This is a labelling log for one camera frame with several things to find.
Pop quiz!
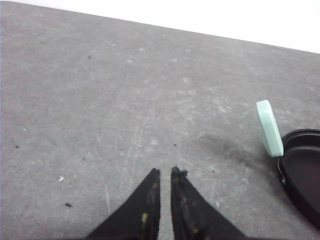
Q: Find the black frying pan green handle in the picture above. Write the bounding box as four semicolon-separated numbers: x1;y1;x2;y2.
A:
256;99;320;228

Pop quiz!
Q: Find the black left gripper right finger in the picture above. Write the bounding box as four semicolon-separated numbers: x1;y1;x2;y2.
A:
170;166;247;240

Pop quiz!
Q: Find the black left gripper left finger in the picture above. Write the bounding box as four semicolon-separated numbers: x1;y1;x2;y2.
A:
86;168;161;240

